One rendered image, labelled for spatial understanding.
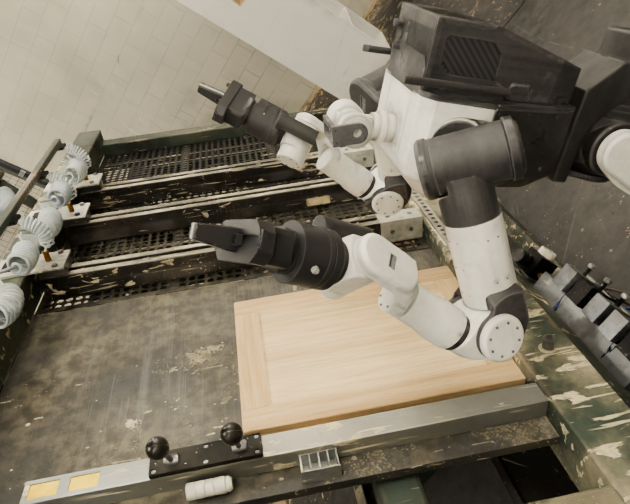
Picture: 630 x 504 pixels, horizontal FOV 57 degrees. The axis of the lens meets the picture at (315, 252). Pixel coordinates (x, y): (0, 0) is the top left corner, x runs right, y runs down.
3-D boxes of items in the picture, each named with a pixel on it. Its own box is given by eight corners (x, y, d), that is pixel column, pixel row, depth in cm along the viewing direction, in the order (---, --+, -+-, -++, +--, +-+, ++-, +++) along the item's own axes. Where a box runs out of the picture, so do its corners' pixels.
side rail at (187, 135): (344, 133, 271) (343, 110, 265) (108, 168, 261) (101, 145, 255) (341, 128, 278) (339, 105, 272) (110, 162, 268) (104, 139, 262)
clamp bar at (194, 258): (424, 240, 167) (424, 163, 155) (4, 311, 156) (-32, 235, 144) (414, 224, 175) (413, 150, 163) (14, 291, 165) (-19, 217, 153)
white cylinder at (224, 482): (188, 505, 99) (234, 495, 99) (184, 494, 97) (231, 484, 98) (188, 490, 101) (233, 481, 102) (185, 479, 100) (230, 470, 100)
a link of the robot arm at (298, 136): (275, 114, 139) (316, 135, 141) (255, 151, 137) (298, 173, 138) (281, 95, 128) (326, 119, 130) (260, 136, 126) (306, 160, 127)
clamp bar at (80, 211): (394, 196, 194) (392, 127, 181) (33, 254, 183) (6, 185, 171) (386, 184, 202) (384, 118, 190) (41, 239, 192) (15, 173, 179)
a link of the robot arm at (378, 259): (319, 280, 84) (386, 322, 89) (359, 259, 78) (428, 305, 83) (329, 246, 88) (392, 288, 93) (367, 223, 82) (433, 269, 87)
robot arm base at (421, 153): (521, 169, 94) (508, 102, 90) (533, 198, 83) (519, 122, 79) (430, 191, 99) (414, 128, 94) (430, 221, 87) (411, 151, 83)
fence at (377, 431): (546, 416, 108) (548, 400, 106) (26, 520, 99) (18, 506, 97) (533, 397, 112) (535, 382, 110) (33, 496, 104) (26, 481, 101)
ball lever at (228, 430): (252, 456, 102) (243, 440, 91) (230, 461, 102) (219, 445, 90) (249, 435, 104) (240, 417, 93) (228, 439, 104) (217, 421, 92)
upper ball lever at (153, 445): (184, 470, 101) (167, 455, 90) (163, 474, 101) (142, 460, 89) (183, 448, 103) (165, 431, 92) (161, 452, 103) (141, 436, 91)
